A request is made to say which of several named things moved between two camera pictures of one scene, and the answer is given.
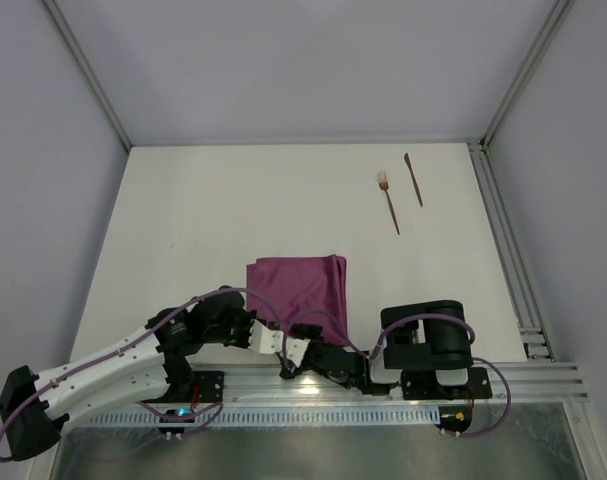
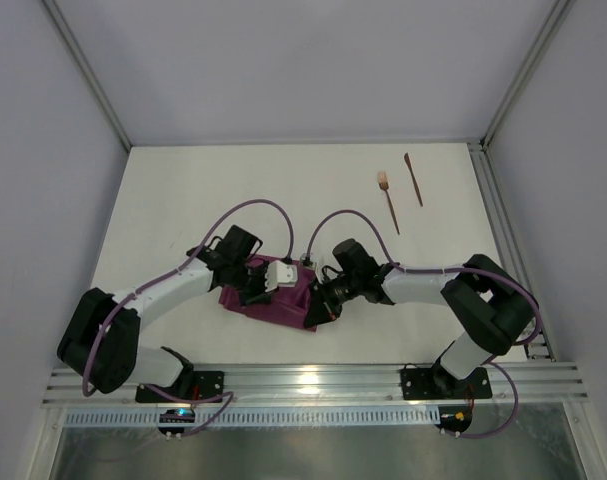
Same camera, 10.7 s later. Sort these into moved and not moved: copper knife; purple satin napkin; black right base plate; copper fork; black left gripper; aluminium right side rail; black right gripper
Moved: black right gripper; purple satin napkin; black left gripper
Not moved: black right base plate; aluminium right side rail; copper knife; copper fork
